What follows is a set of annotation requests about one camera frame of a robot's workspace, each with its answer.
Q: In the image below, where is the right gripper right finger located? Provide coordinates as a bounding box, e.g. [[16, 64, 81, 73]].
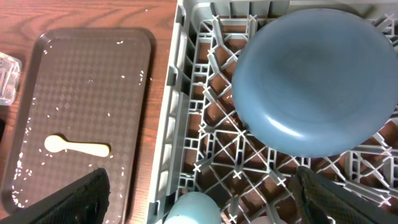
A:
[[289, 166, 397, 224]]

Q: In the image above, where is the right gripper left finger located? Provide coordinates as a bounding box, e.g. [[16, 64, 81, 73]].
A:
[[1, 168, 110, 224]]

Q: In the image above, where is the pink plastic cup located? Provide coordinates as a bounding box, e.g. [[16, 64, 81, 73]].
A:
[[250, 216, 287, 224]]

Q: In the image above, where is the light blue plastic cup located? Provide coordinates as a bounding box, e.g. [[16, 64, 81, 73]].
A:
[[164, 192, 221, 224]]

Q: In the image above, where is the dark blue plate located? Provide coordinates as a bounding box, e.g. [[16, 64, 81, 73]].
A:
[[232, 9, 397, 157]]

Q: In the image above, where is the grey dishwasher rack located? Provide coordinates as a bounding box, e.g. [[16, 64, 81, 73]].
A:
[[146, 0, 397, 223]]

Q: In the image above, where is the yellow plastic spoon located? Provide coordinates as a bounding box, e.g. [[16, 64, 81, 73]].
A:
[[44, 135, 111, 157]]

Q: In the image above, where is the brown serving tray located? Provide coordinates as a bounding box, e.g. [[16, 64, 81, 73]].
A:
[[1, 29, 151, 223]]

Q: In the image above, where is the clear plastic bin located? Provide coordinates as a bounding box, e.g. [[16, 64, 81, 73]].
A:
[[1, 53, 22, 106]]

